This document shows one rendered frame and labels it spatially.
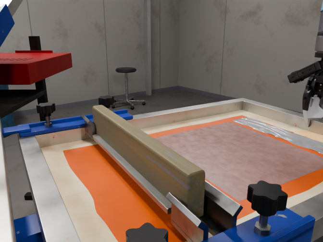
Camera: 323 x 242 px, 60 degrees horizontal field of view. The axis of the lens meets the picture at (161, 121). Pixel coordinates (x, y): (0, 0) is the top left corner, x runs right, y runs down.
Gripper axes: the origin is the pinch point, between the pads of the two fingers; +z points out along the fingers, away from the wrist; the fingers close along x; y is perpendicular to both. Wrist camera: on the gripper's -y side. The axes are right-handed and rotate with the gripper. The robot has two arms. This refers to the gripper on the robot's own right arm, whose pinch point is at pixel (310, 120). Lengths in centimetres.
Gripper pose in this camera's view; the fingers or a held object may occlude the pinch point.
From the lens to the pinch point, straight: 94.8
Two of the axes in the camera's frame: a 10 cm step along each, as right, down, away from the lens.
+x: 8.6, -1.6, 4.8
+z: 0.0, 9.5, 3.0
